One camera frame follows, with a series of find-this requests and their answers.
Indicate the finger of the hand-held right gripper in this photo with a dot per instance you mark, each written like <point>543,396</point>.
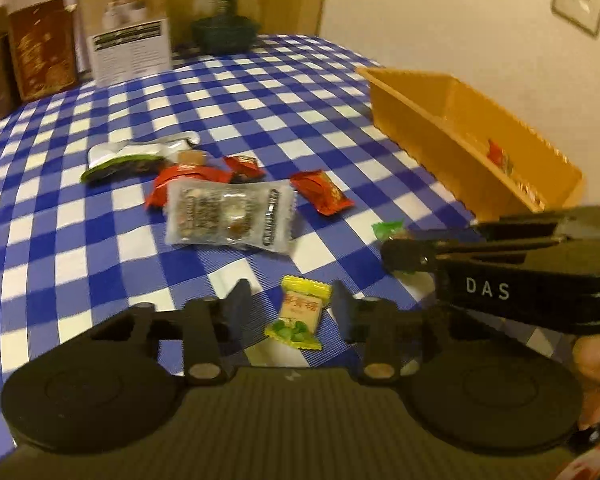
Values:
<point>520,227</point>
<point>410,256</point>

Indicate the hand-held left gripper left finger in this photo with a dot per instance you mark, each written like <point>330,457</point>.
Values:
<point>240,307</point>

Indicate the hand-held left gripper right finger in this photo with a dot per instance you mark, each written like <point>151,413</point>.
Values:
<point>342,312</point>

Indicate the yellow candy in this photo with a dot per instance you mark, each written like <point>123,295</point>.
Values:
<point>299,312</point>

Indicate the clear nut bar packet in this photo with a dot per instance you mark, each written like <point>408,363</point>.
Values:
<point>230,215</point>

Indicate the large red snack packet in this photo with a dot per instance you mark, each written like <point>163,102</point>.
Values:
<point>190,177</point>

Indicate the small red candy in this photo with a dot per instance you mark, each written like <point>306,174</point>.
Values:
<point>242,166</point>

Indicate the orange plastic tray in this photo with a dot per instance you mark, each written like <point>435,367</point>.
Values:
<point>430,110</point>

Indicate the person's right hand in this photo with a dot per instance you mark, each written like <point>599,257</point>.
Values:
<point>592,360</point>

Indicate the red candy with green print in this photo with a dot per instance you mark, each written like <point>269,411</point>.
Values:
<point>500,155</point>

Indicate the small brown candy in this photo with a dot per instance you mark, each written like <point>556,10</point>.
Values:
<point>192,156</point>

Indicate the red white printed material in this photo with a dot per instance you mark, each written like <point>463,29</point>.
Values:
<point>592,465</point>

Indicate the white green snack packet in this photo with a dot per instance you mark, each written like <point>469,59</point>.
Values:
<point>130,152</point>

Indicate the blue white checkered tablecloth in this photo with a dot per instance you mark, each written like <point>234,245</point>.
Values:
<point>55,260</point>

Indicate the green glass jar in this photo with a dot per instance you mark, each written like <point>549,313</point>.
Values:
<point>225,20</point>

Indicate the white printed carton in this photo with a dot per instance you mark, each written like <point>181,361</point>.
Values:
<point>127,30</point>

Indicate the brown patterned box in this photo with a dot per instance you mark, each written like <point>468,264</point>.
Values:
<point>42,50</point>

